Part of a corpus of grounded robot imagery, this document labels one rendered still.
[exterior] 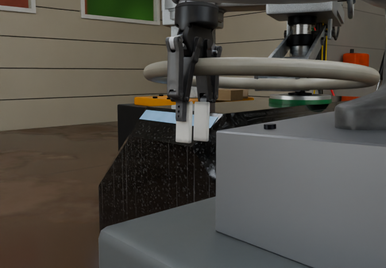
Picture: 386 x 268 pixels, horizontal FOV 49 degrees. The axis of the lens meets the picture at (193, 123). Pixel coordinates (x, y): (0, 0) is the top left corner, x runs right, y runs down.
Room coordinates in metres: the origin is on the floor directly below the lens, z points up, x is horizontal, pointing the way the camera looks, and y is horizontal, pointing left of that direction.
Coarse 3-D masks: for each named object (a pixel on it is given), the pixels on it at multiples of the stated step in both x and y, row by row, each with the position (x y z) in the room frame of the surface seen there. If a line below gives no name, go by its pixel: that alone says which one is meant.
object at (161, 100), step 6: (150, 96) 2.39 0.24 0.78; (156, 96) 2.39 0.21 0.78; (162, 96) 2.39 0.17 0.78; (138, 102) 2.26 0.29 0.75; (144, 102) 2.22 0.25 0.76; (150, 102) 2.17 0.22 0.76; (156, 102) 2.14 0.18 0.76; (162, 102) 2.10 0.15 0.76; (168, 102) 2.06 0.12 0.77; (174, 102) 2.03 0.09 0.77
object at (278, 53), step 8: (312, 32) 1.69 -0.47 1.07; (320, 32) 1.58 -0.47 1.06; (320, 40) 1.52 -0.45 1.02; (280, 48) 1.42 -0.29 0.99; (288, 48) 1.56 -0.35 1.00; (312, 48) 1.35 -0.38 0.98; (320, 48) 1.53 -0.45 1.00; (272, 56) 1.31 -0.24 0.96; (280, 56) 1.43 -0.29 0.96; (312, 56) 1.34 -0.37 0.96
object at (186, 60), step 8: (200, 40) 0.72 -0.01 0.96; (184, 56) 0.74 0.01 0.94; (192, 56) 0.71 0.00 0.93; (184, 64) 0.72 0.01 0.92; (192, 64) 0.71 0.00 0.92; (184, 72) 0.71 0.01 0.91; (192, 72) 0.71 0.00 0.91; (184, 80) 0.71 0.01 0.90; (184, 88) 0.70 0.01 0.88; (184, 96) 0.70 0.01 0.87
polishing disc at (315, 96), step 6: (270, 96) 1.52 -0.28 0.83; (276, 96) 1.47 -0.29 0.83; (282, 96) 1.45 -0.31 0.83; (288, 96) 1.44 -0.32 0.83; (294, 96) 1.43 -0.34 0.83; (300, 96) 1.42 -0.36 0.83; (306, 96) 1.42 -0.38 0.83; (312, 96) 1.42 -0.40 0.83; (318, 96) 1.42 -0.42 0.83; (324, 96) 1.44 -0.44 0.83; (330, 96) 1.47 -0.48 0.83
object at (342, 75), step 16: (160, 64) 0.78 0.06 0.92; (208, 64) 0.71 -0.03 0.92; (224, 64) 0.70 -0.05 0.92; (240, 64) 0.69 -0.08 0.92; (256, 64) 0.68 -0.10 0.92; (272, 64) 0.68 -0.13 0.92; (288, 64) 0.68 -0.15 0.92; (304, 64) 0.68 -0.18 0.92; (320, 64) 0.69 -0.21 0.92; (336, 64) 0.70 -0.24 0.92; (352, 64) 0.72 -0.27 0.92; (160, 80) 0.97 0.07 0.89; (192, 80) 1.09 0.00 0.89; (224, 80) 1.13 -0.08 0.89; (240, 80) 1.14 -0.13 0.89; (256, 80) 1.14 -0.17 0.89; (272, 80) 1.13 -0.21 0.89; (288, 80) 1.11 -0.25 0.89; (304, 80) 1.09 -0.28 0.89; (320, 80) 1.05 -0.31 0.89; (336, 80) 1.01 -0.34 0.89; (352, 80) 0.73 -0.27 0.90; (368, 80) 0.76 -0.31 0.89
